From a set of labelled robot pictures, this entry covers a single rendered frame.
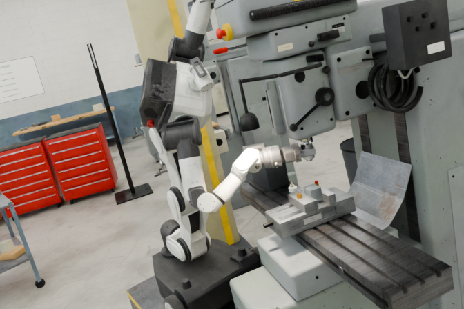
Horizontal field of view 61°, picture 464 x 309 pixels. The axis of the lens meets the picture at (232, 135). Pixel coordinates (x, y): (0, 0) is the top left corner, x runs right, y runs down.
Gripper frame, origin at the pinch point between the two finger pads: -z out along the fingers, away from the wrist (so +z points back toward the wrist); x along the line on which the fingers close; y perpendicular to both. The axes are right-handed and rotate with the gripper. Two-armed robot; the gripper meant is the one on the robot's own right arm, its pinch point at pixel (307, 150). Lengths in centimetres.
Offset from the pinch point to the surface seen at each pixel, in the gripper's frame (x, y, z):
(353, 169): 175, 78, -45
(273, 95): -6.5, -25.9, 9.6
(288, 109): -10.9, -20.4, 5.0
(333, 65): -5.9, -32.7, -14.0
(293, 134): -10.8, -10.5, 4.9
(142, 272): 138, 126, 149
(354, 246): -26.1, 30.2, -9.2
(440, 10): -18, -45, -48
